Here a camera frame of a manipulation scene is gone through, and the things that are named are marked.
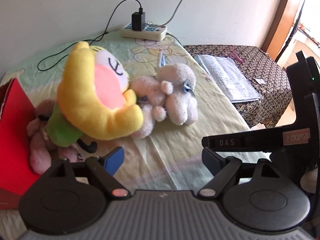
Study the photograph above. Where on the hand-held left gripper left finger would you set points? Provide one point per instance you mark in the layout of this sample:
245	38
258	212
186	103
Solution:
113	160

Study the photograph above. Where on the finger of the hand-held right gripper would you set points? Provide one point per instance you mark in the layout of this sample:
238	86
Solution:
208	142

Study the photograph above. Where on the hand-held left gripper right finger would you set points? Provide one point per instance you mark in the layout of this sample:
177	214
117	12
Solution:
212	161

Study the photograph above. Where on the green plush toy black arms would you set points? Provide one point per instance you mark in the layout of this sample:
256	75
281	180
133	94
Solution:
62	130

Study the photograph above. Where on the purple plush toy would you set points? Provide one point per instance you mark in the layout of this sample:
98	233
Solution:
40	140

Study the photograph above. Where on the yellow tiger plush toy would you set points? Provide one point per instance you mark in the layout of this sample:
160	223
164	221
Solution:
82	90

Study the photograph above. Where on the red cardboard box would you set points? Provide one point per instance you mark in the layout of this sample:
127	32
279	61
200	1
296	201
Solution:
12	142

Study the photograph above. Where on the small white paper scrap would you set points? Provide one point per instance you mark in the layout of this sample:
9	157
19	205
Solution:
260	81

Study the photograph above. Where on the open book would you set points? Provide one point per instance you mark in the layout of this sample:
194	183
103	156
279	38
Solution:
225	75

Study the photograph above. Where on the side table with patterned cloth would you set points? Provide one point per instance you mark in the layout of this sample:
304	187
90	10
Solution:
270	75

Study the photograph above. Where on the pink pen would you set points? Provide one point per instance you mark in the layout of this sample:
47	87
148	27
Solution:
237	56

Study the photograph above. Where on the white power strip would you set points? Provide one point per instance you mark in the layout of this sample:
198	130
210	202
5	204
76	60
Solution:
152	33

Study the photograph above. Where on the black charger plug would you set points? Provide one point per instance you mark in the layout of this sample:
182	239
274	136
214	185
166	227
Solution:
138	21

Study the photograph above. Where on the brown wooden door frame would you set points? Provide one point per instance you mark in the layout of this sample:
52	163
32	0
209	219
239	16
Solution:
280	17

